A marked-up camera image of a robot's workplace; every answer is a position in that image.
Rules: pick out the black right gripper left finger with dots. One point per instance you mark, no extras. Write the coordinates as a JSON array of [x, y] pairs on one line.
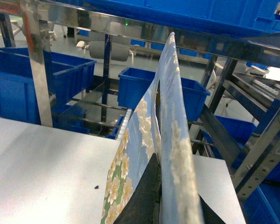
[[144, 205]]

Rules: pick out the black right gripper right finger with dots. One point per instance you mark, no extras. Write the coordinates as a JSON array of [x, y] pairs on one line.
[[210, 217]]

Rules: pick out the flower gift bag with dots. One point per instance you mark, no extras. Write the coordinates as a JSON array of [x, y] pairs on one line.
[[158, 125]]

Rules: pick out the blue bin on conveyor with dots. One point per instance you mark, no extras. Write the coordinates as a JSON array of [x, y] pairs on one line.
[[133, 83]]

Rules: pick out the large blue bin left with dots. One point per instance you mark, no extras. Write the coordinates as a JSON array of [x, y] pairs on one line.
[[71, 75]]

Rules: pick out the steel rack upright post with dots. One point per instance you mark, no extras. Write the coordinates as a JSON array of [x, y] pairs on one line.
[[37, 37]]

